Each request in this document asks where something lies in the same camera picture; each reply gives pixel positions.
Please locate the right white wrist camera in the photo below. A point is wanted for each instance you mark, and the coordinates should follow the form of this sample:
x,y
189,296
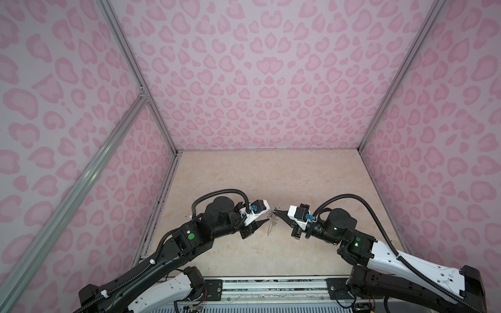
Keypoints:
x,y
301,216

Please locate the corner aluminium post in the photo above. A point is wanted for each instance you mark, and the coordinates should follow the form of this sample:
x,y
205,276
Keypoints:
x,y
417,44
110,16

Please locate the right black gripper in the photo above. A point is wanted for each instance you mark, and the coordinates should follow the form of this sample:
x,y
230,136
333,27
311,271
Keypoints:
x,y
284,215

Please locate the left corner aluminium post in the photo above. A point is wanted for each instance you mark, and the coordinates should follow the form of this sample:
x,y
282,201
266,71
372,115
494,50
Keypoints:
x,y
110,16

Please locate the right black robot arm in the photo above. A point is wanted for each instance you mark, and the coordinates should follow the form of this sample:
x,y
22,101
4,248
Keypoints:
x,y
380,271

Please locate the right corner aluminium post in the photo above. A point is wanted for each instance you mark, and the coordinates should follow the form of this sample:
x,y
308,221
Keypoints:
x,y
417,44

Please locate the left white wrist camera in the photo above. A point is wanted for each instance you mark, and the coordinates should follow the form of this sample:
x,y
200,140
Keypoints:
x,y
256,209

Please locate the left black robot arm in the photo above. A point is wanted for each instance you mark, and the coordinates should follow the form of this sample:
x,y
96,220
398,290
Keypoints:
x,y
165,277

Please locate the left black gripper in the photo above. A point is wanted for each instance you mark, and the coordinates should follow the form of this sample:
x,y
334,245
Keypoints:
x,y
251,228

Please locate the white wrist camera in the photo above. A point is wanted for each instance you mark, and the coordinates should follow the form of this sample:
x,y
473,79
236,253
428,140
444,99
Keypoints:
x,y
256,209
301,216

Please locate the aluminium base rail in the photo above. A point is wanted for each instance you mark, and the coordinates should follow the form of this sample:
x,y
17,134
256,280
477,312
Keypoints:
x,y
261,294

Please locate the diagonal aluminium frame bar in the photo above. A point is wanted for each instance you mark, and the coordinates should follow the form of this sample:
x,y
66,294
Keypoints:
x,y
28,265

